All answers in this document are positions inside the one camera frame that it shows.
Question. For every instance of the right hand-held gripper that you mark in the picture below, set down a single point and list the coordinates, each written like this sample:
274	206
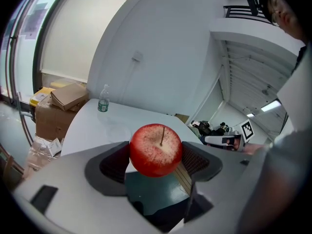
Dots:
245	133

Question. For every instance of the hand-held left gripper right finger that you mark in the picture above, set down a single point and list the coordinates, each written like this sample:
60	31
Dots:
226	179

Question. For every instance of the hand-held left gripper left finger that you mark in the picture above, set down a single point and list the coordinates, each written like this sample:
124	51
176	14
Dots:
68	194

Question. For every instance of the red apple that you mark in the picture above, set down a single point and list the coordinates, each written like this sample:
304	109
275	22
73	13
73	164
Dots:
153	152

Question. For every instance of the dark green plate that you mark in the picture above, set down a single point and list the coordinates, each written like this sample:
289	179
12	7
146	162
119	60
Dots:
158	194

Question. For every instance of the person's right forearm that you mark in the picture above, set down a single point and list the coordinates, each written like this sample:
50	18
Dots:
254	149

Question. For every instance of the dark background equipment clutter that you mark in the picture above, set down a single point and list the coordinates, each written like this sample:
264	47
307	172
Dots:
209	129

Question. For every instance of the small brown cardboard box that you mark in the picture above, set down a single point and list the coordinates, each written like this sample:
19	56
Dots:
182	118

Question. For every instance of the wooden slatted board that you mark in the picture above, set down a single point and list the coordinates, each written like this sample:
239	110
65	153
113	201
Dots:
183	178

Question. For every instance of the small ceiling light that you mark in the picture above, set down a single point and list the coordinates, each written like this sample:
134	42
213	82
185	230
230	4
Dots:
250	114

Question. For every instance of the pile of wrapped cartons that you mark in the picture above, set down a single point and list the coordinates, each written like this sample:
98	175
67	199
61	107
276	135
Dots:
45	150

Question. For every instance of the wooden chair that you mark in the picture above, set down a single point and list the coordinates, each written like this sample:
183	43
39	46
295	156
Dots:
9	167

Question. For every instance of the long ceiling light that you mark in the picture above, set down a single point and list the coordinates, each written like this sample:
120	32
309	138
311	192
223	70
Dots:
270	105

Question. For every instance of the large brown cardboard box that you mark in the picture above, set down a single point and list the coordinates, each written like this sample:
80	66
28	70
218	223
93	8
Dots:
52	121

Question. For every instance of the person's white shirt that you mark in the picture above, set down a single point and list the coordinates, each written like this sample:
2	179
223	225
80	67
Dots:
295	101

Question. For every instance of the flat brown cardboard box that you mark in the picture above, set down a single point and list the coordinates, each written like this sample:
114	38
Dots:
67	95

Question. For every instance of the clear plastic water bottle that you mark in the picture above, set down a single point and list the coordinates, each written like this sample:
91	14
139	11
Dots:
103	101

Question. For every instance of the yellow box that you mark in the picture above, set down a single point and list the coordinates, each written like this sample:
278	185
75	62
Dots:
39	96

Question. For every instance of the black railing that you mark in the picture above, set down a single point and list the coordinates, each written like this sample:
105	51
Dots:
240	11

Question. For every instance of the person's head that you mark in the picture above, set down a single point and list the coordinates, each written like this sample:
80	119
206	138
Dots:
284	13

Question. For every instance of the white roller blind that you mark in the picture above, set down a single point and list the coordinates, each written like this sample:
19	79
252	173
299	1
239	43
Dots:
80	33

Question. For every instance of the paper notice on glass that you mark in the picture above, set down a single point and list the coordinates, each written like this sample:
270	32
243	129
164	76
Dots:
34	21

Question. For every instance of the white wall switch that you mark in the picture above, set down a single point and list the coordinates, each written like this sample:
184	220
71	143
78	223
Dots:
137	56

